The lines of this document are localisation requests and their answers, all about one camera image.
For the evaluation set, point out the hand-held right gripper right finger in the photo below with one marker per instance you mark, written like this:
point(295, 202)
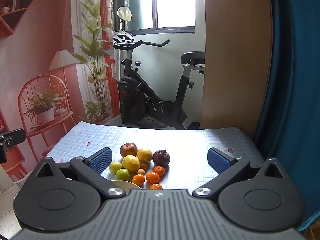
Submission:
point(218, 161)

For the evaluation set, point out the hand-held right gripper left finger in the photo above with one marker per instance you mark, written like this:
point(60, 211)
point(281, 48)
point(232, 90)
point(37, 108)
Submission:
point(101, 160)

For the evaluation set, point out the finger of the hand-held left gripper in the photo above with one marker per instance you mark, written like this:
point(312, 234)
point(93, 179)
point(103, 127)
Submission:
point(15, 135)

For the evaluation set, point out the yellow-green jujube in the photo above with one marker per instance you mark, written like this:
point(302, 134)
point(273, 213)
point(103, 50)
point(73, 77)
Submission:
point(114, 167)

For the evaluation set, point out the green jujube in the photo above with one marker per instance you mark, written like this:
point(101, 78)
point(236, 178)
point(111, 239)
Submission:
point(122, 174)

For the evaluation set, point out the golden plate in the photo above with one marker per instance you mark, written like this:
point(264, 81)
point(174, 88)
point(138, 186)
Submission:
point(122, 184)

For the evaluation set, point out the small tan longan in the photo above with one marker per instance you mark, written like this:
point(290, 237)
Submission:
point(141, 171)

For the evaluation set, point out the red apple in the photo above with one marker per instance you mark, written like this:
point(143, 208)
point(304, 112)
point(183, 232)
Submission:
point(128, 149)

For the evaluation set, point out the yellow lemon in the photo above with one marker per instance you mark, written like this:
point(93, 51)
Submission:
point(131, 163)

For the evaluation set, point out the blue plaid tablecloth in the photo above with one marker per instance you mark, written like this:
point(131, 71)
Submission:
point(190, 150)

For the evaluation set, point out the orange tangerine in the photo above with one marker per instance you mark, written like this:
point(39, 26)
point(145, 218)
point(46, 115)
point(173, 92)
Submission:
point(152, 177)
point(159, 170)
point(156, 186)
point(138, 180)

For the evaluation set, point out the brown fruit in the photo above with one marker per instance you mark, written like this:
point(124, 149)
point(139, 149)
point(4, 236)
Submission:
point(144, 166)

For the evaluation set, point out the yellow-orange citrus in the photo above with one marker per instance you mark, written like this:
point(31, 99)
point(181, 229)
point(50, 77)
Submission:
point(145, 155)

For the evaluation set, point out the dark purple mangosteen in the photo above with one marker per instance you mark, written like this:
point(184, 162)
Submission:
point(161, 158)

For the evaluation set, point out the black exercise bike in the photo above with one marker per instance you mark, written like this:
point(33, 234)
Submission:
point(140, 85)

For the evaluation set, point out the wooden cabinet panel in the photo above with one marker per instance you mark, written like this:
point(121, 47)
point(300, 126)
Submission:
point(235, 55)

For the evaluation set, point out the blue curtain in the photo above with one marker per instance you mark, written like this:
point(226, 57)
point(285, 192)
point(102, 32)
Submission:
point(295, 80)

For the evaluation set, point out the bag-covered lamp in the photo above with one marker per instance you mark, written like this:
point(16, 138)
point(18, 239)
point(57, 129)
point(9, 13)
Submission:
point(124, 13)

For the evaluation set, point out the window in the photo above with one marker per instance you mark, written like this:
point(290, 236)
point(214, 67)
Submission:
point(175, 5)

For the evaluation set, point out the wall poster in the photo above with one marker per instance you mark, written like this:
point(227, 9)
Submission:
point(37, 30)

